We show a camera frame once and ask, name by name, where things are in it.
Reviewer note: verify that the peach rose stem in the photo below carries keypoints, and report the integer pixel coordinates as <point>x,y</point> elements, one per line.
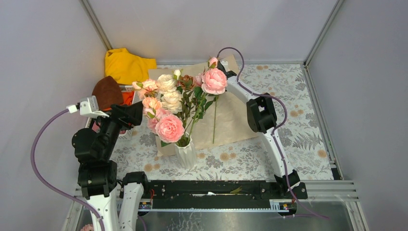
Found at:
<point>148,92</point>

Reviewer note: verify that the small pink rose stem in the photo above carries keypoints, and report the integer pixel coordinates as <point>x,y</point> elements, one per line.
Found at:
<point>215,118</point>

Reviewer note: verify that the brown cloth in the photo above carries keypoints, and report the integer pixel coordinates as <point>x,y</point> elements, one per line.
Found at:
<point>107,92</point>

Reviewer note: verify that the white ribbed vase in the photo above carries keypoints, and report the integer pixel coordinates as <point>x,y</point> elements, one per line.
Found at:
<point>186,152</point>

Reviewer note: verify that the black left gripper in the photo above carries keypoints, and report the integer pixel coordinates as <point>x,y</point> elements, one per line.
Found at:
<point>133,114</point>

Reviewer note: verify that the white plastic basket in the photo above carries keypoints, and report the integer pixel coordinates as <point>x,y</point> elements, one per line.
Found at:
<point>124,135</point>

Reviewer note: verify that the cream white rose stem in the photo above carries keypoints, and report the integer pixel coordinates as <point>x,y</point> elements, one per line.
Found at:
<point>172,96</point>

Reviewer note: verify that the orange cloth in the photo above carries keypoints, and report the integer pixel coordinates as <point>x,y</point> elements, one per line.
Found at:
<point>128,97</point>

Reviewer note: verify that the dusty brown rose stem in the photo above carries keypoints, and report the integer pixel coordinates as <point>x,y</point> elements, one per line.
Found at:
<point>186,85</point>

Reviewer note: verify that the beige kraft wrapping paper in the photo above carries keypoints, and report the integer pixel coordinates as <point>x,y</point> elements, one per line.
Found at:
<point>231,121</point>

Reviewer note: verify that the large pink peony stem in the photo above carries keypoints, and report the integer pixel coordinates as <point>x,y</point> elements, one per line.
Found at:
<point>167,127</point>

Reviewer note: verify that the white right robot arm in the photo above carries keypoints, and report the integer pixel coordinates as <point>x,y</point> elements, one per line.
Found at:
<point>262,119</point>

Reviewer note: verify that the yellow cloth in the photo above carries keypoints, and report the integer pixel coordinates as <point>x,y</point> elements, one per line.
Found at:
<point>126,68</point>

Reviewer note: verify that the floral patterned table mat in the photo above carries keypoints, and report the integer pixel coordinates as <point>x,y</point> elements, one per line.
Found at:
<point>246,159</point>

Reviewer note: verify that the pink double rose stem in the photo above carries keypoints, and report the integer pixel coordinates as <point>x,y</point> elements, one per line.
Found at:
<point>213,81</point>

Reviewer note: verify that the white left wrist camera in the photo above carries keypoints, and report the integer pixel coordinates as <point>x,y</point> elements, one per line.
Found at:
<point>87,107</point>

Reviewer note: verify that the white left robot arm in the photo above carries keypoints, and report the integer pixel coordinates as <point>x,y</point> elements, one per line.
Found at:
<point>97,174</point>

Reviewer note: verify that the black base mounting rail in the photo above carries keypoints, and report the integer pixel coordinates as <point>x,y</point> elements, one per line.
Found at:
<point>216,195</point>

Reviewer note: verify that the pink artificial flowers at bottom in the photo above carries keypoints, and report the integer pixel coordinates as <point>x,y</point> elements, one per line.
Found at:
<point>87,227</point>

